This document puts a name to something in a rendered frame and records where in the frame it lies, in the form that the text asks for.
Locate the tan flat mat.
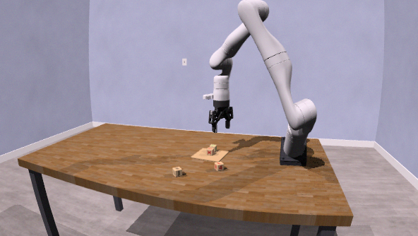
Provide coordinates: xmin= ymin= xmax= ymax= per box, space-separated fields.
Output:
xmin=191 ymin=148 xmax=229 ymax=162

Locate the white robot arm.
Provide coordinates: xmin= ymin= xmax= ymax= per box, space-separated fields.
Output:
xmin=203 ymin=0 xmax=317 ymax=158

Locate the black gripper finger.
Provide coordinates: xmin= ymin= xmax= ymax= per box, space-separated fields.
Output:
xmin=208 ymin=110 xmax=224 ymax=133
xmin=225 ymin=107 xmax=233 ymax=129

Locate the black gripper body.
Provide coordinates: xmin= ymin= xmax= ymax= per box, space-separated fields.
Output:
xmin=213 ymin=100 xmax=229 ymax=119

